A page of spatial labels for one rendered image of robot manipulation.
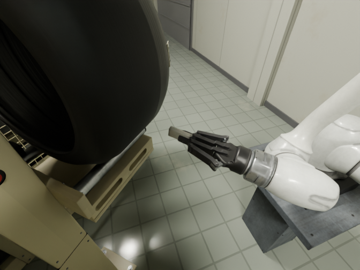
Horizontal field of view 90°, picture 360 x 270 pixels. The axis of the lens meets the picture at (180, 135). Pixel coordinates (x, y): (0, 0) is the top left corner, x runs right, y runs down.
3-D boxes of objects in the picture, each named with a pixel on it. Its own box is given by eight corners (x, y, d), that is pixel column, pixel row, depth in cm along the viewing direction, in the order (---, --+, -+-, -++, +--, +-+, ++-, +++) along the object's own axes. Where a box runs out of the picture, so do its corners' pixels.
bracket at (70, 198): (89, 220, 52) (76, 203, 45) (5, 173, 64) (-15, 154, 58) (97, 210, 54) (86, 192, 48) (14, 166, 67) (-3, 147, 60)
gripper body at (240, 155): (255, 143, 49) (223, 130, 51) (250, 165, 43) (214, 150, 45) (245, 160, 54) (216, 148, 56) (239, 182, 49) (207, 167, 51)
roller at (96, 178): (77, 201, 54) (83, 201, 51) (66, 191, 53) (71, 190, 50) (142, 133, 78) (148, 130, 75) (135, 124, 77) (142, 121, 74)
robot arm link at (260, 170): (276, 174, 41) (250, 164, 43) (259, 194, 48) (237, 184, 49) (278, 149, 48) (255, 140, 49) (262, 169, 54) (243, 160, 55)
